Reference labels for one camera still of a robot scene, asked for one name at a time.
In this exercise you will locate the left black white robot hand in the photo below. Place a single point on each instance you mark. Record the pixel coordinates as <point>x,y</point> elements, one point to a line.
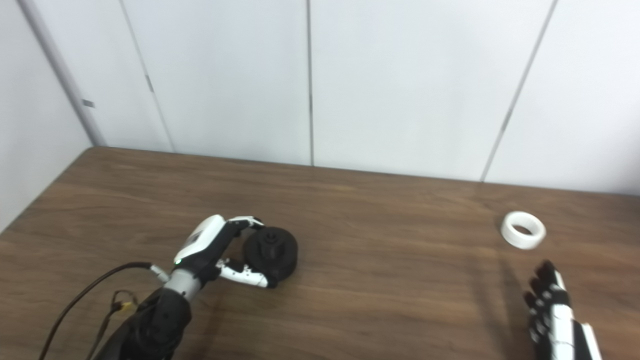
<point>205,235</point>

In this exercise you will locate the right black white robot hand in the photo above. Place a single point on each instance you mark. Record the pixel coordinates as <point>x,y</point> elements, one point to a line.
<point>560,325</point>

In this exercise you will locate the round black stepped part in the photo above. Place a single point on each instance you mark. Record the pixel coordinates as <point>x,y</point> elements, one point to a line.
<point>275,255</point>

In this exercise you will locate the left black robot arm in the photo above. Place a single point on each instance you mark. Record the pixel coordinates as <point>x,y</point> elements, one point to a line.
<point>160,320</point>

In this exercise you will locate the small grey wall label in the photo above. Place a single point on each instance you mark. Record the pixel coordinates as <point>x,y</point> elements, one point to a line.
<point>88,103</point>

